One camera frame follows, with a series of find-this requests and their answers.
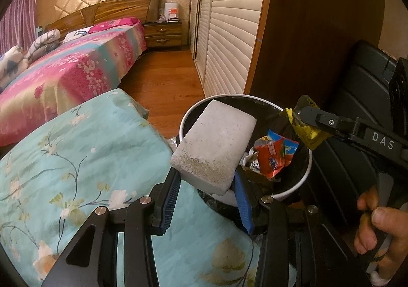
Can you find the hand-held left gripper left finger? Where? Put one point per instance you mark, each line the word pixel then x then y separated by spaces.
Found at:
pixel 169 201

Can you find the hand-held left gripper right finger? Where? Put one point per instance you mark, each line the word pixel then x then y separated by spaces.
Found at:
pixel 242 204

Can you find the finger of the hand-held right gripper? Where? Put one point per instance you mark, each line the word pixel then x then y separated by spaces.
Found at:
pixel 328 124

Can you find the yellow wrapper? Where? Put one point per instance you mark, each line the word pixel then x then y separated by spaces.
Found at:
pixel 306 132

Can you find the red blue snack wrapper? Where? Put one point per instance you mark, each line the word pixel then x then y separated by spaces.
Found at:
pixel 274 156

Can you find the white foam block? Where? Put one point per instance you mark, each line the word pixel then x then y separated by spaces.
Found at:
pixel 213 143

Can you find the white rimmed trash bin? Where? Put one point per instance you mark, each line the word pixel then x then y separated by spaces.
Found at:
pixel 261 111

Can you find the person's right hand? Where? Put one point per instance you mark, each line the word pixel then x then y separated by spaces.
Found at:
pixel 395 229

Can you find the black ribbed suitcase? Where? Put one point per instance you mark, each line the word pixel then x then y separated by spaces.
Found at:
pixel 350 83

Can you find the teal floral blanket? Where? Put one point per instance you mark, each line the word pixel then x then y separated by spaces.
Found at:
pixel 79 162

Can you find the dark wooden panel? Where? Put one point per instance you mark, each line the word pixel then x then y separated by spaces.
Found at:
pixel 318 19

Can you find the cream louvered wardrobe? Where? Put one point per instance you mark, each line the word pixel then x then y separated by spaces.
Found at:
pixel 232 35

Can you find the bed with pink floral sheet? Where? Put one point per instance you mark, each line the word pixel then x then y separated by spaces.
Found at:
pixel 79 63

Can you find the wooden nightstand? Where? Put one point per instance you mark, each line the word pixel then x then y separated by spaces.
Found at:
pixel 162 35

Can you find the pink floral pillow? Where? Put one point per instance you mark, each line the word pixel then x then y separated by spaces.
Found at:
pixel 114 24

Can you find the white blue pillow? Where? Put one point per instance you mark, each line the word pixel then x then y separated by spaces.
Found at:
pixel 78 34

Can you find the wooden headboard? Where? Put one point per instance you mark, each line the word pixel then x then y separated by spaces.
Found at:
pixel 121 8

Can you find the grey white folded quilt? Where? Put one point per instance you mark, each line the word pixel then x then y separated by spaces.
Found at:
pixel 44 40

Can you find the narrow pink curtain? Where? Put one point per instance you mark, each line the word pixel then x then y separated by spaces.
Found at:
pixel 17 19

